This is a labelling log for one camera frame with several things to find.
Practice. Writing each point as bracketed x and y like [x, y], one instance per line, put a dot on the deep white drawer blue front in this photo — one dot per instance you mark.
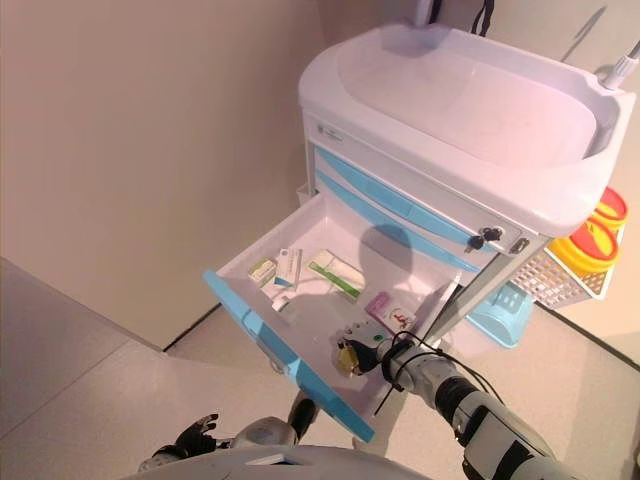
[320, 325]

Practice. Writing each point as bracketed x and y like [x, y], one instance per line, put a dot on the blue white medicine box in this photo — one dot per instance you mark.
[287, 265]

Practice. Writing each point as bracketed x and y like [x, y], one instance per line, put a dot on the silver cart side latch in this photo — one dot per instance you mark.
[519, 246]

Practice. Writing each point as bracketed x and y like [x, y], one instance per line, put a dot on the white upright post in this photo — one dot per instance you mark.
[424, 10]

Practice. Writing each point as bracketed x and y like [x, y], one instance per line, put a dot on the light blue waste bin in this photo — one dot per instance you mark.
[500, 310]

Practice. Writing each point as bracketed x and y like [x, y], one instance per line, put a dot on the black robot left foot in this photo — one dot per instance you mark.
[302, 415]

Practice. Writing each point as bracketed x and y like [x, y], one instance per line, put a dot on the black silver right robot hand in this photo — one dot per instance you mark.
[367, 350]

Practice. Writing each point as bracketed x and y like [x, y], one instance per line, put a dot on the black cart keys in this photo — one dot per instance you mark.
[487, 234]

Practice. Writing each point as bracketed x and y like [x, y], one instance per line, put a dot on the clear bottle yellow capsules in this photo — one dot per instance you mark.
[346, 357]

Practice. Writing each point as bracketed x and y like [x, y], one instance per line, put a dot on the small green white medicine box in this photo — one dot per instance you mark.
[262, 271]

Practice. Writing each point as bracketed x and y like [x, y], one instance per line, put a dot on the grey robot torso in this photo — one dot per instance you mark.
[300, 470]

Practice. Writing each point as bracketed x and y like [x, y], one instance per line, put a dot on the yellow sharps container red lid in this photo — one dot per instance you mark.
[592, 245]
[612, 205]

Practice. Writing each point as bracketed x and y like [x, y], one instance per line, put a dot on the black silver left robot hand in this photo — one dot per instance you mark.
[197, 435]

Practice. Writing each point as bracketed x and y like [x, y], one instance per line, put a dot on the blue front cart drawer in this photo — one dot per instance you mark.
[360, 204]
[360, 181]

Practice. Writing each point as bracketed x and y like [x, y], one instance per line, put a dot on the white medical cart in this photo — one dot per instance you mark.
[450, 100]

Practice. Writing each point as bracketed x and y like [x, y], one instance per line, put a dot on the purple medicine box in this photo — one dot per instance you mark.
[379, 303]

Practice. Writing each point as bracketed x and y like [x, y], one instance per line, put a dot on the long green white medicine box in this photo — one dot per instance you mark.
[332, 270]

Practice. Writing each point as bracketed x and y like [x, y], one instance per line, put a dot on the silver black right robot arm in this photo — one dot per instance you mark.
[500, 430]

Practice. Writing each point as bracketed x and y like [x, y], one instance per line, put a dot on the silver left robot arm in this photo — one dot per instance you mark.
[160, 457]

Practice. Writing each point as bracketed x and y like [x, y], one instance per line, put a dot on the small white side bin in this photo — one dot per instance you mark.
[303, 194]

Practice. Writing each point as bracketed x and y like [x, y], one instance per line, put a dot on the white mesh side basket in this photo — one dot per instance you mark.
[545, 280]

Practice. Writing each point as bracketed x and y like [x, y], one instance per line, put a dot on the white red medicine box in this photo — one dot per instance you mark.
[397, 316]

